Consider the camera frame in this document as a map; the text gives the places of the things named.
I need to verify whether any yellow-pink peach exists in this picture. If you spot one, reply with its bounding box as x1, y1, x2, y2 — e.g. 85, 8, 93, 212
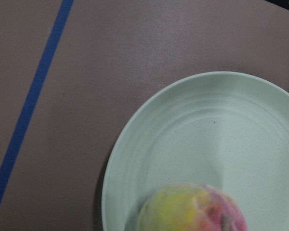
136, 183, 249, 231

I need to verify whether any mint green plate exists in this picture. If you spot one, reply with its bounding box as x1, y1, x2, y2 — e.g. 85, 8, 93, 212
102, 72, 289, 231

